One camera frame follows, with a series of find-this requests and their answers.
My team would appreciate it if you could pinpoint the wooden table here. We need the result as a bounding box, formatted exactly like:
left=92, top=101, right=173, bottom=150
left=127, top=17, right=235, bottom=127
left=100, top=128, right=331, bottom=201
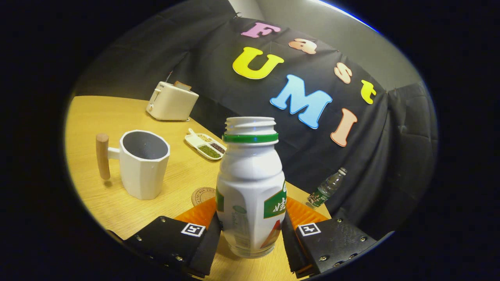
left=64, top=96, right=332, bottom=281

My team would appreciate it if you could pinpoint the white juice bottle green label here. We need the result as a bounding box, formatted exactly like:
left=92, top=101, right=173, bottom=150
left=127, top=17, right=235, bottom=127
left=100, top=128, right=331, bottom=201
left=216, top=116, right=288, bottom=259

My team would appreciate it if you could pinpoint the white cup with wooden handle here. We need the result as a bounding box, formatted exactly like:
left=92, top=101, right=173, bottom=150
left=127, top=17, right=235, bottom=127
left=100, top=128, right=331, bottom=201
left=96, top=130, right=171, bottom=200

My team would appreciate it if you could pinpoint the round cork coaster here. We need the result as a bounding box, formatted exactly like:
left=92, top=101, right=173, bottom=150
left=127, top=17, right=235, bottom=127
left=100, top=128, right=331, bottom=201
left=191, top=187, right=216, bottom=206

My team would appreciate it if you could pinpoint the white divided dish with beans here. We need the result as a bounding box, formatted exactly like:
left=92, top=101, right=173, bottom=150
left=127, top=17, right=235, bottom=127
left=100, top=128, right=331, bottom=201
left=185, top=129, right=227, bottom=161

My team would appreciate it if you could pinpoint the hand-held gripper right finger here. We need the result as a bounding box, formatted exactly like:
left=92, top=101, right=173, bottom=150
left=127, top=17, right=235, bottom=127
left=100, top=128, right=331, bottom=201
left=280, top=197, right=395, bottom=278

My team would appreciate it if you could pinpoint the clear plastic water bottle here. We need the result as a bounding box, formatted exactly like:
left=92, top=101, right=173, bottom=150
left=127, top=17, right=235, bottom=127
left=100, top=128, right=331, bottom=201
left=306, top=167, right=347, bottom=209

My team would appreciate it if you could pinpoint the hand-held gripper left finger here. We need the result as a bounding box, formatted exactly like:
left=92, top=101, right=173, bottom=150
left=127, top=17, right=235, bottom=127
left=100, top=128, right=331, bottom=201
left=107, top=197, right=223, bottom=278

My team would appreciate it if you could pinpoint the cream toaster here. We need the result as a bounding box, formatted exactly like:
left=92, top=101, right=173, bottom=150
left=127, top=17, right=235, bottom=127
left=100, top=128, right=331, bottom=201
left=146, top=81, right=199, bottom=121

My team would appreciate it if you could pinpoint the black backdrop cloth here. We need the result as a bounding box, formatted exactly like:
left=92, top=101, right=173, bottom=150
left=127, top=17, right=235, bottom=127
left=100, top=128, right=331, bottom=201
left=74, top=0, right=439, bottom=238

